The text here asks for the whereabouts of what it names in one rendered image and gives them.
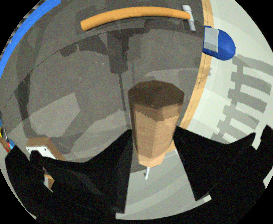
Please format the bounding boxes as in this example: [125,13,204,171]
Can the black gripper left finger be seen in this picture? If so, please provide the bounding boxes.
[39,129,133,214]

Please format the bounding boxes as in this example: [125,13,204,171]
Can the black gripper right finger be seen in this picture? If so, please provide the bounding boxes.
[172,125,256,201]

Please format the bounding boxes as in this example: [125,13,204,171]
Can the blue flat strip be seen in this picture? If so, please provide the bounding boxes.
[0,0,61,76]

